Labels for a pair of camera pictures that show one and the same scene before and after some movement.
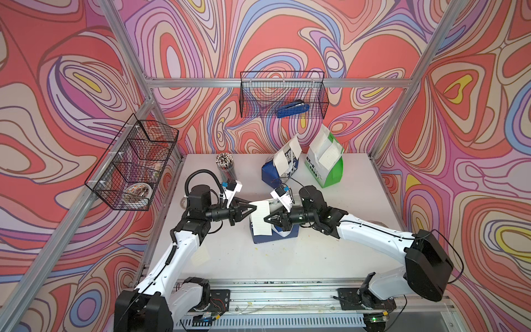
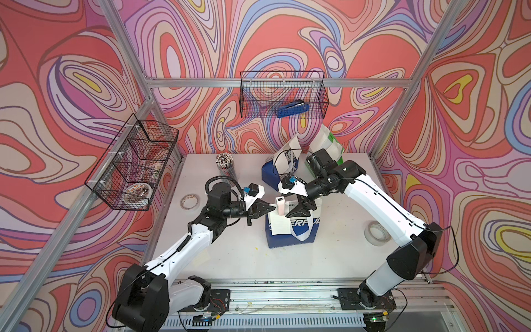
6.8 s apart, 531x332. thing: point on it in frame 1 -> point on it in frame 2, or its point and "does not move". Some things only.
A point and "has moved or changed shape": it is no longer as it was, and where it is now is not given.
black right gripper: x=283 y=219 -> x=301 y=210
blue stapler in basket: x=297 y=107 does not move
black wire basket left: x=130 y=171 does not move
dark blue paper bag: x=275 y=206 has moved or changed shape
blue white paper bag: x=285 y=162 does not move
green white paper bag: x=324 y=160 does not move
